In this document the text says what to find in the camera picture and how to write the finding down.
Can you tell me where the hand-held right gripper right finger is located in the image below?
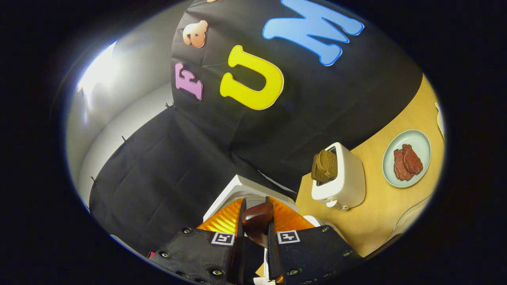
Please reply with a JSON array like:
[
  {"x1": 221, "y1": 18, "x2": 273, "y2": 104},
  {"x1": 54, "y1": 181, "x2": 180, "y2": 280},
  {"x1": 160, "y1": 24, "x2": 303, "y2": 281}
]
[{"x1": 265, "y1": 196, "x2": 363, "y2": 285}]

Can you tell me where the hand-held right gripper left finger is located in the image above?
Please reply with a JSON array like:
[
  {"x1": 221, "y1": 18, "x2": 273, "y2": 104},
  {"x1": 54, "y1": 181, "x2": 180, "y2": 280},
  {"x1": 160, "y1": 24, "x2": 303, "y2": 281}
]
[{"x1": 149, "y1": 197, "x2": 247, "y2": 285}]

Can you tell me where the brown wooden spoon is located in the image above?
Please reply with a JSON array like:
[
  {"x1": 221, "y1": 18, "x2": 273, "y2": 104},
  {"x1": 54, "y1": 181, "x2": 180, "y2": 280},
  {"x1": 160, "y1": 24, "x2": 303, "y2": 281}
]
[{"x1": 242, "y1": 203, "x2": 274, "y2": 249}]

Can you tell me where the white rice cooker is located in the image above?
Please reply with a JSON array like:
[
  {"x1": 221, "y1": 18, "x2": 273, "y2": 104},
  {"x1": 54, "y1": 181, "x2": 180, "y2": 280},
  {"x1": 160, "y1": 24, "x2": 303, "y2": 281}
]
[{"x1": 203, "y1": 174, "x2": 341, "y2": 285}]

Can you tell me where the white toaster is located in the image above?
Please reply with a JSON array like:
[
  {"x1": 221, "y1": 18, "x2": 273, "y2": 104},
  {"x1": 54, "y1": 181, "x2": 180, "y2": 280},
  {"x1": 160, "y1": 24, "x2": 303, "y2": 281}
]
[{"x1": 311, "y1": 142, "x2": 366, "y2": 211}]

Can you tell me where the red meat slice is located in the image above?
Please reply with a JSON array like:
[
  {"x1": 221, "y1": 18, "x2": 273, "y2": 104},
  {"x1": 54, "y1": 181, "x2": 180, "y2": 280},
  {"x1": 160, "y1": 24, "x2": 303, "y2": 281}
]
[
  {"x1": 393, "y1": 148, "x2": 414, "y2": 181},
  {"x1": 402, "y1": 144, "x2": 423, "y2": 175}
]

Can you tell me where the black backdrop cloth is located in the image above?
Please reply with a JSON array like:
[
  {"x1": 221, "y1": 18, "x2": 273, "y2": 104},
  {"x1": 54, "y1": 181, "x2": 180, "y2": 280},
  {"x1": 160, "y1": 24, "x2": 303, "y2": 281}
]
[{"x1": 89, "y1": 0, "x2": 423, "y2": 258}]

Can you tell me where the pale green plate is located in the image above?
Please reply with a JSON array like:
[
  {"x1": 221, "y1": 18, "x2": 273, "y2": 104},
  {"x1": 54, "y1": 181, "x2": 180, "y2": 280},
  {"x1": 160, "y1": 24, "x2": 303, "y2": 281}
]
[{"x1": 382, "y1": 129, "x2": 431, "y2": 188}]

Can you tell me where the white divided dish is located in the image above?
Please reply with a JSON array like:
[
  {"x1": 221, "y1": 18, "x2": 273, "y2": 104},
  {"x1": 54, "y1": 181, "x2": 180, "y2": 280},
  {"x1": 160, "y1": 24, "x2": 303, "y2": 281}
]
[{"x1": 435, "y1": 103, "x2": 445, "y2": 139}]

